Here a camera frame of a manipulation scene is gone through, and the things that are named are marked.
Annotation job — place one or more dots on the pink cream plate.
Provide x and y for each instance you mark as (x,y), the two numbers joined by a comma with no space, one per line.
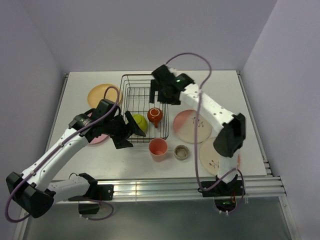
(184,127)
(209,157)

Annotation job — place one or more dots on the pink cream plate upper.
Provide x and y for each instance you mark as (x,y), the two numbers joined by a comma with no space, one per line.
(184,127)

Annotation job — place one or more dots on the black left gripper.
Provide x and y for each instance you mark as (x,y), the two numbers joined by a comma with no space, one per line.
(120,141)

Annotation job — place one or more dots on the speckled ceramic small cup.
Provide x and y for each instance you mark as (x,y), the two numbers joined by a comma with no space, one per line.
(181,152)

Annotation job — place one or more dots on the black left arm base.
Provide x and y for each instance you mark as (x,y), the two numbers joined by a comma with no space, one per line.
(98,201)

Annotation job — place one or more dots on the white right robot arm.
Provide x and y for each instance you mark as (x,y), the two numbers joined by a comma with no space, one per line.
(230,127)

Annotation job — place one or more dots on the pink plastic plate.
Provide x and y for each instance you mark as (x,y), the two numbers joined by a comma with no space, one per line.
(98,140)

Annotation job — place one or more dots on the pink cream plate lower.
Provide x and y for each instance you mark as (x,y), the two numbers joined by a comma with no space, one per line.
(209,157)

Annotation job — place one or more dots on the orange plastic plate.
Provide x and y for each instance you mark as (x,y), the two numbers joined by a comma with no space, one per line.
(98,92)

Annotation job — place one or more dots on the aluminium frame rail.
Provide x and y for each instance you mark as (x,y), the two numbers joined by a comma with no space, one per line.
(180,189)

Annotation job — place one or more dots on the black wire dish rack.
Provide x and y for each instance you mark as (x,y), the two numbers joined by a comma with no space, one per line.
(135,90)

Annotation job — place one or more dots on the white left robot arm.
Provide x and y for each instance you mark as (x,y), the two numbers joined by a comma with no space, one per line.
(33,189)

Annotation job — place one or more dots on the salmon pink cup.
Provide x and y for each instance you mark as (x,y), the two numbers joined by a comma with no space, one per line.
(158,148)

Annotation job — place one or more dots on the orange black mug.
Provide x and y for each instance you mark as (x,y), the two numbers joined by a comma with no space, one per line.
(155,116)

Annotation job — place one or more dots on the lime green bowl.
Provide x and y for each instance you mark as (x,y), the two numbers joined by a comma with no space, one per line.
(141,122)

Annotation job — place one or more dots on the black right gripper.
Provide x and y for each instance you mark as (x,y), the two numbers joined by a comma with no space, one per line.
(155,87)

